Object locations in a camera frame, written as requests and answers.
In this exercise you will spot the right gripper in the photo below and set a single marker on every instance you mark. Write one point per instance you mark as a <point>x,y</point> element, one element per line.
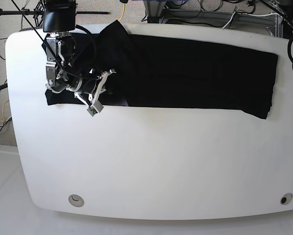
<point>87,89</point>

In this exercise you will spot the black T-shirt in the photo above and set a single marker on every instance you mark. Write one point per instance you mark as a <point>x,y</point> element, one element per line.
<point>162,72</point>

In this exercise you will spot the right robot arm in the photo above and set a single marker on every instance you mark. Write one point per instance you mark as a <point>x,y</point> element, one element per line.
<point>76,72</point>

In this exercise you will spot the right table grommet hole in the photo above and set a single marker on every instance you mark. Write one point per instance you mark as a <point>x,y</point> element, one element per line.
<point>286,199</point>

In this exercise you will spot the table grommet hole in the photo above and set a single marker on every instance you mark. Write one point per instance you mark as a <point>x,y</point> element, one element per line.
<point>76,200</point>
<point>286,199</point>

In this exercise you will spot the black tripod pole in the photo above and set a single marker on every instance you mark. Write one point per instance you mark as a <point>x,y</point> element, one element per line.
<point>37,13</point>

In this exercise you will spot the left table grommet hole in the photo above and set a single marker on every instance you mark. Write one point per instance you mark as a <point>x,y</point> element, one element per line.
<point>76,200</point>

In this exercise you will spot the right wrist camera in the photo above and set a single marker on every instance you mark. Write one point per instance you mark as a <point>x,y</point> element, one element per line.
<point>95,108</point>

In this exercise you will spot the grey aluminium frame stand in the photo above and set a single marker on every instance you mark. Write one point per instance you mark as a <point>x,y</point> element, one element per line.
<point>226,14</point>

